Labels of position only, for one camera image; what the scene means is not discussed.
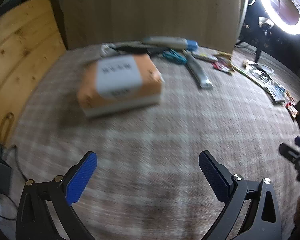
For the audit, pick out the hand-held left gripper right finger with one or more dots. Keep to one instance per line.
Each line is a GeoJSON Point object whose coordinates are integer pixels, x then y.
{"type": "Point", "coordinates": [212, 177]}

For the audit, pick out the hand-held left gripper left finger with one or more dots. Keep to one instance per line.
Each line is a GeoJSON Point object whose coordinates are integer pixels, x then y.
{"type": "Point", "coordinates": [81, 177]}

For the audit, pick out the red coffee packet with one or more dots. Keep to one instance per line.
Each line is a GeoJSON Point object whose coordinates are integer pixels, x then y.
{"type": "Point", "coordinates": [222, 66]}

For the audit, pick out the orange tissue pack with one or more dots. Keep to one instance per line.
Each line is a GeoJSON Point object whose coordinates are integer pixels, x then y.
{"type": "Point", "coordinates": [120, 85]}

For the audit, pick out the yellow stick packet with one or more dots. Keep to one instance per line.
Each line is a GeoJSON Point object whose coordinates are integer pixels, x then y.
{"type": "Point", "coordinates": [223, 54]}

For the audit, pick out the silver long packet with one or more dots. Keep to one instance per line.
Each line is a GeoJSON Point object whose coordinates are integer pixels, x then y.
{"type": "Point", "coordinates": [198, 72]}

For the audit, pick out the teal clips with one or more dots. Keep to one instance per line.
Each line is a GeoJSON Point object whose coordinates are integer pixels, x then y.
{"type": "Point", "coordinates": [175, 57]}

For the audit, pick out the grey pouch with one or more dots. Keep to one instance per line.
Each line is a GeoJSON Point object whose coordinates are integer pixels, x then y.
{"type": "Point", "coordinates": [140, 48]}

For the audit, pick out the red and white snack packet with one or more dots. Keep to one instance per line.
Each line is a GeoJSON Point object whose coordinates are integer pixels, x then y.
{"type": "Point", "coordinates": [292, 106]}

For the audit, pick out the white barcode packet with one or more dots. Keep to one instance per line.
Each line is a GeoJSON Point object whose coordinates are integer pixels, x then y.
{"type": "Point", "coordinates": [277, 91]}

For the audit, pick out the dark printed packet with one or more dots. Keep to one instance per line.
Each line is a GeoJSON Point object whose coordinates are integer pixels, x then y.
{"type": "Point", "coordinates": [260, 76]}

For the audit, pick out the black power adapter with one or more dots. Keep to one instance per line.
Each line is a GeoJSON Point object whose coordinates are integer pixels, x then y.
{"type": "Point", "coordinates": [1, 177]}

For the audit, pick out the black tripod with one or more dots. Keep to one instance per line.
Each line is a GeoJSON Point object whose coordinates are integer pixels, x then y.
{"type": "Point", "coordinates": [261, 42]}

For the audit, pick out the striped flat packet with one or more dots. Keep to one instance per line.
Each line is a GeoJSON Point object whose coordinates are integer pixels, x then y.
{"type": "Point", "coordinates": [205, 57]}

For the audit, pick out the pine wood panel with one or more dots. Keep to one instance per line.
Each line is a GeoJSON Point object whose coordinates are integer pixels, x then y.
{"type": "Point", "coordinates": [20, 62]}

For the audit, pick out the white bottle with blue cap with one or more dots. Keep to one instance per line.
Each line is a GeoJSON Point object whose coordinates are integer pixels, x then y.
{"type": "Point", "coordinates": [172, 43]}

